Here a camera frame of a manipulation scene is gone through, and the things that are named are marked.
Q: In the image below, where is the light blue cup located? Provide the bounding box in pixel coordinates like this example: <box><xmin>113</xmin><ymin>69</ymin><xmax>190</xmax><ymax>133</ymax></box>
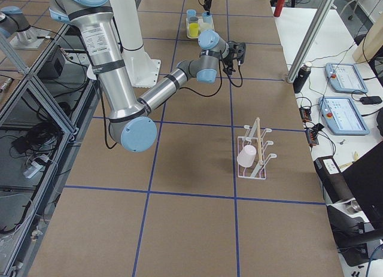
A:
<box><xmin>186</xmin><ymin>9</ymin><xmax>196</xmax><ymax>19</ymax></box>
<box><xmin>202</xmin><ymin>12</ymin><xmax>212</xmax><ymax>25</ymax></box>

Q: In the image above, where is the pink cup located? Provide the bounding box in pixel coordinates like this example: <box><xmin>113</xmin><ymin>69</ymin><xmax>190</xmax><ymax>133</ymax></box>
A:
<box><xmin>236</xmin><ymin>145</ymin><xmax>257</xmax><ymax>168</ymax></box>

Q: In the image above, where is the cream cup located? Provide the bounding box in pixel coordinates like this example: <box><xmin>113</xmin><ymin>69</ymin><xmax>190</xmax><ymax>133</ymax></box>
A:
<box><xmin>199</xmin><ymin>22</ymin><xmax>212</xmax><ymax>33</ymax></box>

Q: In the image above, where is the yellow cup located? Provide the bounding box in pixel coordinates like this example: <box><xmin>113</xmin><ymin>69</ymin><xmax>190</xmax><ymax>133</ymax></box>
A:
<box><xmin>189</xmin><ymin>23</ymin><xmax>199</xmax><ymax>38</ymax></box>

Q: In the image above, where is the white cup rack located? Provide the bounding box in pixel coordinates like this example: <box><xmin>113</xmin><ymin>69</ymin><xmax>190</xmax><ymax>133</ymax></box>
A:
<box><xmin>236</xmin><ymin>117</ymin><xmax>277</xmax><ymax>180</ymax></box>

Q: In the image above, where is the cream plastic tray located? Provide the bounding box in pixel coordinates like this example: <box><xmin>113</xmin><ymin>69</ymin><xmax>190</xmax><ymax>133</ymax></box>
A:
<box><xmin>186</xmin><ymin>16</ymin><xmax>215</xmax><ymax>39</ymax></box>

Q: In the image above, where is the black thermos bottle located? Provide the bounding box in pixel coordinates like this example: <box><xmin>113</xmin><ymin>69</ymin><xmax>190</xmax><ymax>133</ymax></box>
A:
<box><xmin>293</xmin><ymin>62</ymin><xmax>312</xmax><ymax>94</ymax></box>

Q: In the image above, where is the red water bottle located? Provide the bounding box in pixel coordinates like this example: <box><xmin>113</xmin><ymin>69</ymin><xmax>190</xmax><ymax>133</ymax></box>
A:
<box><xmin>273</xmin><ymin>0</ymin><xmax>286</xmax><ymax>17</ymax></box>

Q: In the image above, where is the far teach pendant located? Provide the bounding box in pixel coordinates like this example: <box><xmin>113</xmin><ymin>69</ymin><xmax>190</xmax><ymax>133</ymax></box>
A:
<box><xmin>325</xmin><ymin>63</ymin><xmax>368</xmax><ymax>93</ymax></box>

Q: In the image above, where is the teach pendant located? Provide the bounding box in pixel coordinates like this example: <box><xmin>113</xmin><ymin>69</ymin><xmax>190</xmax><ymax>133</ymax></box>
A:
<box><xmin>318</xmin><ymin>96</ymin><xmax>370</xmax><ymax>136</ymax></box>
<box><xmin>325</xmin><ymin>63</ymin><xmax>368</xmax><ymax>93</ymax></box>

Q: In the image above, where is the near teach pendant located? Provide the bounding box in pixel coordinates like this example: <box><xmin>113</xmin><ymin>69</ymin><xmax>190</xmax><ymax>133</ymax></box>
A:
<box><xmin>318</xmin><ymin>96</ymin><xmax>370</xmax><ymax>136</ymax></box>

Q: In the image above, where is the black label box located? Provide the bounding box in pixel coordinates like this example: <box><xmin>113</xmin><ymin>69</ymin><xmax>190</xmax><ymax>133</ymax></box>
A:
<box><xmin>314</xmin><ymin>156</ymin><xmax>355</xmax><ymax>204</ymax></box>

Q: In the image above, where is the black monitor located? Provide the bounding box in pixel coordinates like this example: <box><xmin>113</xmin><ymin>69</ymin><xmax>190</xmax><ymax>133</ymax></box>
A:
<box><xmin>342</xmin><ymin>142</ymin><xmax>383</xmax><ymax>229</ymax></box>

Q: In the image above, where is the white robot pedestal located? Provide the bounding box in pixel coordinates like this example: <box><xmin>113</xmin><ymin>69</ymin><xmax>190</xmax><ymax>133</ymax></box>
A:
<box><xmin>110</xmin><ymin>0</ymin><xmax>161</xmax><ymax>88</ymax></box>

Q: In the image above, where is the aluminium frame post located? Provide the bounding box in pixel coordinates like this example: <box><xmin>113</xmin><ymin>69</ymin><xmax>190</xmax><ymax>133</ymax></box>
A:
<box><xmin>286</xmin><ymin>0</ymin><xmax>334</xmax><ymax>83</ymax></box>

